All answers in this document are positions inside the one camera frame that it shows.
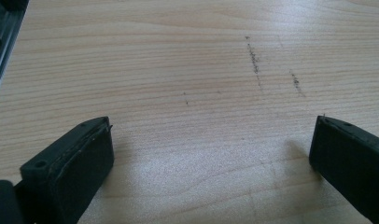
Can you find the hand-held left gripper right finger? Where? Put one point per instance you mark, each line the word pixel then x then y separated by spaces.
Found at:
pixel 352 161

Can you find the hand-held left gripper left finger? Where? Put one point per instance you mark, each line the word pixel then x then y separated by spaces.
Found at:
pixel 73 165

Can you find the black metal-edged frame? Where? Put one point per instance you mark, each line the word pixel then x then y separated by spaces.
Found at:
pixel 2 37

